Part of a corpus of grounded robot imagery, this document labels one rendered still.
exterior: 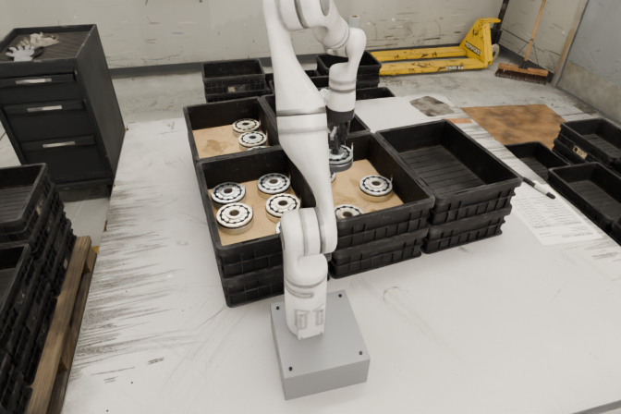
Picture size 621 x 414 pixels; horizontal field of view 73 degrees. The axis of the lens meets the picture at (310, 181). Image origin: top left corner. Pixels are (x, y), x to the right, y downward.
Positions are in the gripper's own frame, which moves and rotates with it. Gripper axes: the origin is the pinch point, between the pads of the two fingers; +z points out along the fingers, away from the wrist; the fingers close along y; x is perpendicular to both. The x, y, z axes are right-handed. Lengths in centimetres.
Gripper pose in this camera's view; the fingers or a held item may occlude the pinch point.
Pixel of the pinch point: (338, 150)
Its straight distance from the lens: 122.9
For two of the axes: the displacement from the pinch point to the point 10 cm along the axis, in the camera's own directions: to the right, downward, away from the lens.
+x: -9.3, -2.3, 3.0
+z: -0.1, 8.1, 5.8
